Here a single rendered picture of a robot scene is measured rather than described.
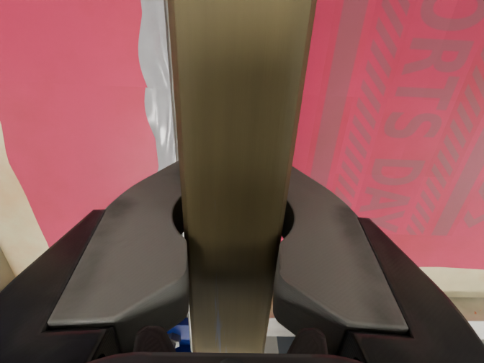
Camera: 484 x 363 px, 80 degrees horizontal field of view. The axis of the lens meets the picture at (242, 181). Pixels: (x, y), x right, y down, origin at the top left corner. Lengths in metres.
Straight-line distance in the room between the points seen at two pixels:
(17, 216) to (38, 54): 0.18
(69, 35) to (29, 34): 0.03
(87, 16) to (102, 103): 0.07
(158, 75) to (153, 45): 0.02
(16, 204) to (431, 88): 0.41
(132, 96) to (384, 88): 0.21
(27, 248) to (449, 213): 0.47
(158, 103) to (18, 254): 0.26
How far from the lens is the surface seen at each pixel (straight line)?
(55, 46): 0.29
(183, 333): 0.39
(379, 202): 0.34
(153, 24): 0.25
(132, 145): 0.29
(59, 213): 0.36
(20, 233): 0.41
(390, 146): 0.31
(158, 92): 0.26
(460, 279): 0.48
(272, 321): 0.39
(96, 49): 0.27
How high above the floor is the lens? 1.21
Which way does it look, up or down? 60 degrees down
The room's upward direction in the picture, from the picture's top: 178 degrees clockwise
